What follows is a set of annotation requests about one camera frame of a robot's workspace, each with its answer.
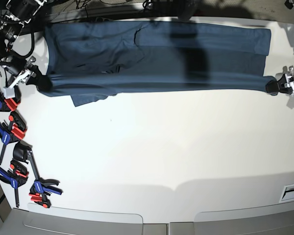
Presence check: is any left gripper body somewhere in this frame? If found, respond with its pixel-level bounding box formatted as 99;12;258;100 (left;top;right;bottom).
277;66;294;96

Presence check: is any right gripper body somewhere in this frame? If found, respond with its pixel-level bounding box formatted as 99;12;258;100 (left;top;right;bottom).
2;56;41;85

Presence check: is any dark blue T-shirt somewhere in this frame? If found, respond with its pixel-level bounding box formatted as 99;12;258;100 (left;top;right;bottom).
43;21;275;106

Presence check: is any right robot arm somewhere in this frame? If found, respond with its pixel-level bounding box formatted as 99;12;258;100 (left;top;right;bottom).
0;0;52;98

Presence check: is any top blue red bar clamp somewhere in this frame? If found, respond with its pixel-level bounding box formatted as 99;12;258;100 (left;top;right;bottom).
0;87;21;112

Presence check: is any blue red bar clamp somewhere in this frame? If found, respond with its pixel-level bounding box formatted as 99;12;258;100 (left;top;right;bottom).
0;111;27;165
0;159;29;208
27;150;63;208
0;87;21;112

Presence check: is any black tape roll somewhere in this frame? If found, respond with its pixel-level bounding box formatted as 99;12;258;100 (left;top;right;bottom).
13;142;32;163

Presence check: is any bottom blue red bar clamp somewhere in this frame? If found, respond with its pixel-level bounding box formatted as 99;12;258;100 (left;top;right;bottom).
27;150;63;208

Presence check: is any white label sticker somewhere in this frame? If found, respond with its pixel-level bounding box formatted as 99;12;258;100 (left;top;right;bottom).
279;184;294;203

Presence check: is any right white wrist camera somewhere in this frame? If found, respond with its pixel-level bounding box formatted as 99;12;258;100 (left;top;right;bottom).
3;70;32;99

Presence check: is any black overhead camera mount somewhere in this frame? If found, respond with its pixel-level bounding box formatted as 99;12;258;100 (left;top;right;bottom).
177;0;200;21

